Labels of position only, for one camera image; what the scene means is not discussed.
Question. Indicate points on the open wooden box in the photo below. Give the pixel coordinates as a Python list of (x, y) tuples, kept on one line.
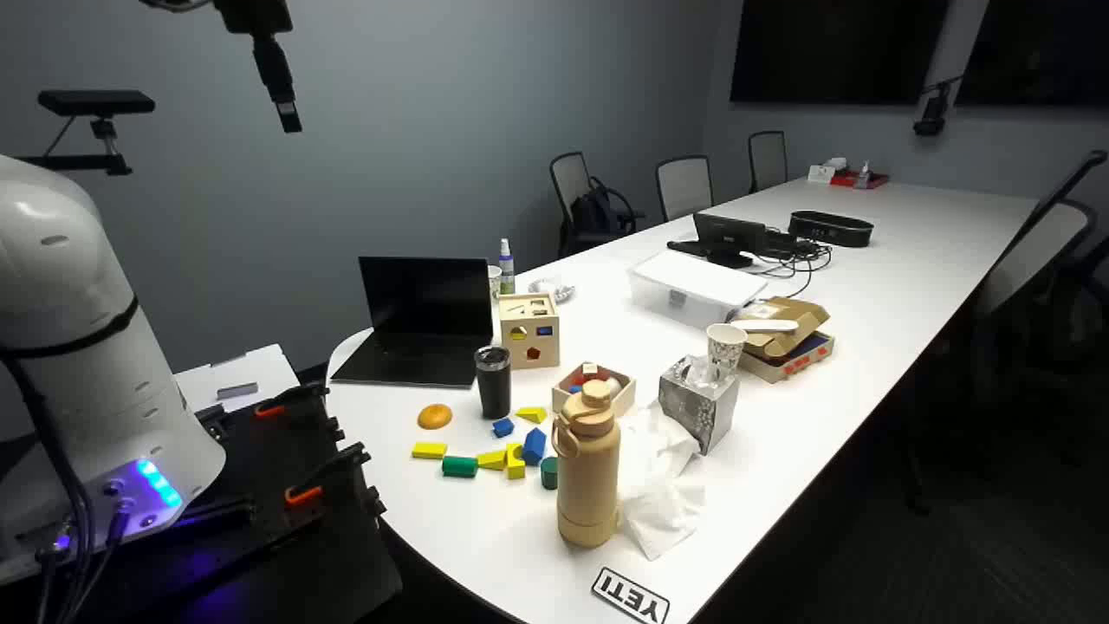
[(592, 385)]

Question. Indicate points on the black backpack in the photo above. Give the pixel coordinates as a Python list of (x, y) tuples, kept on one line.
[(596, 217)]

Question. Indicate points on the tan water bottle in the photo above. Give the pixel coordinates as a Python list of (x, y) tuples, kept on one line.
[(586, 442)]

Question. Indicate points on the yellow rectangular block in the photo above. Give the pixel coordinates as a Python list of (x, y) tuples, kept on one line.
[(532, 414)]

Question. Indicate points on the grey tissue box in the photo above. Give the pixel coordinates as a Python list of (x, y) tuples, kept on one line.
[(702, 400)]

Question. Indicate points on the wall television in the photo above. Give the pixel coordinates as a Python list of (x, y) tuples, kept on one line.
[(1026, 54)]

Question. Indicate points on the right side office chair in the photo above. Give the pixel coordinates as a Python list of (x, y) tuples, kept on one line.
[(1030, 262)]

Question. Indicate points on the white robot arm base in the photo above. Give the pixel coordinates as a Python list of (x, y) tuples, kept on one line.
[(77, 331)]

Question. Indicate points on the small blue block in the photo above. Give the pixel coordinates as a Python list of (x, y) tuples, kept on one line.
[(500, 426)]

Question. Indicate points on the white flat box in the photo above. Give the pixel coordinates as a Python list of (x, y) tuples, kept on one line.
[(686, 285)]

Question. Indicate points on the green cylinder block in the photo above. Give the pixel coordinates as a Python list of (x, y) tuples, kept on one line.
[(454, 464)]

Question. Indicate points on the wooden shape sorter box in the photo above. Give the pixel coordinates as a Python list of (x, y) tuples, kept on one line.
[(532, 331)]

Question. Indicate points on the blue rectangular block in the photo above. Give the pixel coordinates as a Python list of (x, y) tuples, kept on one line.
[(535, 444)]

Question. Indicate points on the green hexagon block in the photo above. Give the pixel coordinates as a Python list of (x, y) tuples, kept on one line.
[(550, 474)]

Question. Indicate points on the black monitor device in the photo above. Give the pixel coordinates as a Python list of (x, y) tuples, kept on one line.
[(737, 244)]

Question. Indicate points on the yellow flat block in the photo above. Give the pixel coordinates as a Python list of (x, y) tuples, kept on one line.
[(426, 451)]

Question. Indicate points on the orange dome block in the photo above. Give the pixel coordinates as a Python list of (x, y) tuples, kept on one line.
[(434, 417)]

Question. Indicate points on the spray bottle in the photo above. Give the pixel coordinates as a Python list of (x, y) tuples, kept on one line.
[(508, 268)]

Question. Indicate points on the black oval speaker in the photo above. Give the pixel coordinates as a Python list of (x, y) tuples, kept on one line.
[(840, 230)]

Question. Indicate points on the black laptop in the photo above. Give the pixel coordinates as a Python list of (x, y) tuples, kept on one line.
[(426, 319)]

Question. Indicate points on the YETI sticker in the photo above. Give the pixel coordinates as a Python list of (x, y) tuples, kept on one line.
[(627, 597)]

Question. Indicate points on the white paper cup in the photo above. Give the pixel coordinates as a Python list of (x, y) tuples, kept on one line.
[(726, 345)]

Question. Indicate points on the yellow arch block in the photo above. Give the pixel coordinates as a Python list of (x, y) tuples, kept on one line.
[(510, 462)]

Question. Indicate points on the white crumpled cloth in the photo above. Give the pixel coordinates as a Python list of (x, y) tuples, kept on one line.
[(659, 494)]

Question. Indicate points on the grey office chair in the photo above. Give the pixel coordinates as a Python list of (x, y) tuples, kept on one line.
[(574, 192), (683, 185), (768, 157)]

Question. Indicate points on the open cardboard box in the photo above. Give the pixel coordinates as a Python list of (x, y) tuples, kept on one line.
[(785, 337)]

